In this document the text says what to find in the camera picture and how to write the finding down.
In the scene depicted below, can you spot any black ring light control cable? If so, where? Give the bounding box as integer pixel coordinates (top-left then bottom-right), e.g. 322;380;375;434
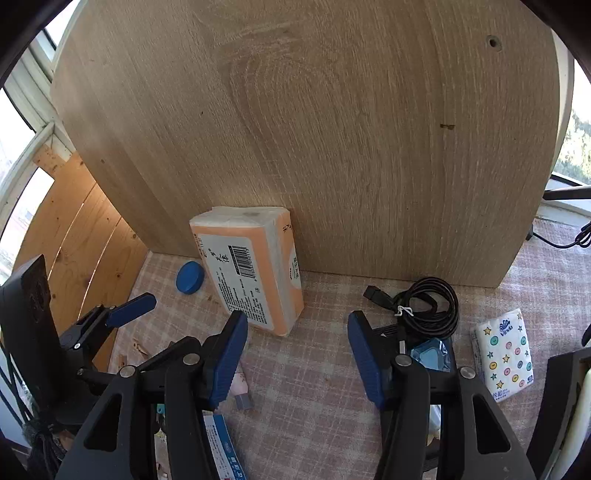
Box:
526;220;591;250

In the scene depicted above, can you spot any light oak board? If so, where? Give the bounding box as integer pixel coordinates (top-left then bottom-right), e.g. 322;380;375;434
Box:
50;0;573;288

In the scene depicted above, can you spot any blue round lid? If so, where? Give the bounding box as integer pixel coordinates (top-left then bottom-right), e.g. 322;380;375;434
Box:
176;261;206;295

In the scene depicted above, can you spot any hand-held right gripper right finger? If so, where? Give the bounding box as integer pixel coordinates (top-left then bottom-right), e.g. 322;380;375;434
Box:
347;310;539;480

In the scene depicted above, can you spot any small patterned tissue pack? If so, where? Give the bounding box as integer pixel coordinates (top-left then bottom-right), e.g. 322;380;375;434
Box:
471;308;534;403

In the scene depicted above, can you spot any orange tissue pack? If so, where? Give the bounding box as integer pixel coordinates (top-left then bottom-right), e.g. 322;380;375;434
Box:
189;206;305;337

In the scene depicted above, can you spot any pine wood panel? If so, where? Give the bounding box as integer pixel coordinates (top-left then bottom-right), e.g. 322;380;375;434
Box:
14;145;151;384

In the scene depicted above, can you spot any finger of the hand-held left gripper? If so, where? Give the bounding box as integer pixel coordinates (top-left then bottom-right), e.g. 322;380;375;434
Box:
59;292;158;365

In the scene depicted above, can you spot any pink checked desktop cloth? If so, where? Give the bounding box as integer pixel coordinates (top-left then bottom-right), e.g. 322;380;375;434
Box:
108;217;591;480

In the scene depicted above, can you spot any blue translucent plastic piece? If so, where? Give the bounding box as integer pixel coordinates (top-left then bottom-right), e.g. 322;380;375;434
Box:
410;338;450;371

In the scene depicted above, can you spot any red white small packet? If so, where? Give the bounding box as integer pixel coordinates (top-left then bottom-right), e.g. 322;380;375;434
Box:
230;360;254;411

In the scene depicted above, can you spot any blue white box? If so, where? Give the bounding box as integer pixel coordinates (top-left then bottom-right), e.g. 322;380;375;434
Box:
203;413;250;480

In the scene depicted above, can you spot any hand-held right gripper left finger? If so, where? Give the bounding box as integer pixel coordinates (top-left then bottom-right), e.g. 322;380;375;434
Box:
55;310;250;480

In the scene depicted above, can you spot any black coiled cable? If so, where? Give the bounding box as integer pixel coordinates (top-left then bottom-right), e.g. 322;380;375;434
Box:
364;276;461;352

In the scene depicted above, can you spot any black wet wipes pack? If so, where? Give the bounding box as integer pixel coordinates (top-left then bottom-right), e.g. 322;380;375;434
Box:
372;323;459;444

